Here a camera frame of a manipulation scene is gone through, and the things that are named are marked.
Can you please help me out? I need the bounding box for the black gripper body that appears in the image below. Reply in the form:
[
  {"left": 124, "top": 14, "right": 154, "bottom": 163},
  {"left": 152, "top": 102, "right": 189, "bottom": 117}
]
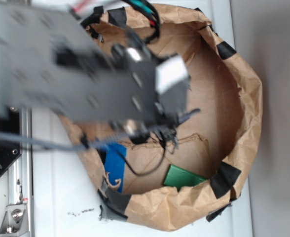
[{"left": 154, "top": 74, "right": 201, "bottom": 149}]

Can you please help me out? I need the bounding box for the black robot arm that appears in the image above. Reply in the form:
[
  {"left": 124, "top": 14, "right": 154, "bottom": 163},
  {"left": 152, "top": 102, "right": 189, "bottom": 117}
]
[{"left": 0, "top": 1, "right": 199, "bottom": 152}]

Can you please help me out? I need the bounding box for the white label tape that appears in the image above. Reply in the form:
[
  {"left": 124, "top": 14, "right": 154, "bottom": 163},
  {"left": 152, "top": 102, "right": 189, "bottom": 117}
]
[{"left": 155, "top": 54, "right": 189, "bottom": 94}]

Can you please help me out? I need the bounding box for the green flat block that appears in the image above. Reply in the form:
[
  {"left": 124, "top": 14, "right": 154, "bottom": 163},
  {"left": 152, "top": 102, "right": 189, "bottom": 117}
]
[{"left": 163, "top": 164, "right": 207, "bottom": 191}]

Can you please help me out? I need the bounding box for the blue flat block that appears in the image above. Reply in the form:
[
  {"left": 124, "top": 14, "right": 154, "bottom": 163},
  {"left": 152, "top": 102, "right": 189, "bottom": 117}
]
[{"left": 98, "top": 143, "right": 127, "bottom": 193}]

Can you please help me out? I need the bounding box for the brown paper bag container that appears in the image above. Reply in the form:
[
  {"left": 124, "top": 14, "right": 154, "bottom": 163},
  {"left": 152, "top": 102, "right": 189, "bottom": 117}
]
[{"left": 78, "top": 4, "right": 263, "bottom": 231}]

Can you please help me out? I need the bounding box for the thin black wire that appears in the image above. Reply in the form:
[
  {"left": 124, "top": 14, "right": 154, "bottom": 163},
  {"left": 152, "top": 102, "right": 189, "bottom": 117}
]
[{"left": 120, "top": 145, "right": 175, "bottom": 177}]

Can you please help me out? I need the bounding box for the coloured wire bundle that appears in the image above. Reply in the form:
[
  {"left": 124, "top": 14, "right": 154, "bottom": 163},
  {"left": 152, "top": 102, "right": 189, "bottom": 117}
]
[{"left": 68, "top": 0, "right": 162, "bottom": 45}]

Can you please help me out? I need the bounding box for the braided grey cable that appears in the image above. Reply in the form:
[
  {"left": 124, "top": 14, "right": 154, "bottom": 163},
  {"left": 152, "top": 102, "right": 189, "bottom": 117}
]
[{"left": 0, "top": 130, "right": 128, "bottom": 152}]

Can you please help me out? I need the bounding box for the aluminium extrusion rail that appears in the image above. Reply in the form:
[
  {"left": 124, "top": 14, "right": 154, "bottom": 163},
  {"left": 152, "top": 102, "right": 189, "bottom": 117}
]
[{"left": 0, "top": 0, "right": 34, "bottom": 235}]

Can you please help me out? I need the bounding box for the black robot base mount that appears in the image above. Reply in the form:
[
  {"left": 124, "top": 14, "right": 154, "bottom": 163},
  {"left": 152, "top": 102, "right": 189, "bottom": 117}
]
[{"left": 0, "top": 109, "right": 21, "bottom": 177}]

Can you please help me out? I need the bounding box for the metal corner bracket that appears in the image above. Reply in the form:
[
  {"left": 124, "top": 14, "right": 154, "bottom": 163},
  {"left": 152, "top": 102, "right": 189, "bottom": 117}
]
[{"left": 0, "top": 204, "right": 29, "bottom": 237}]

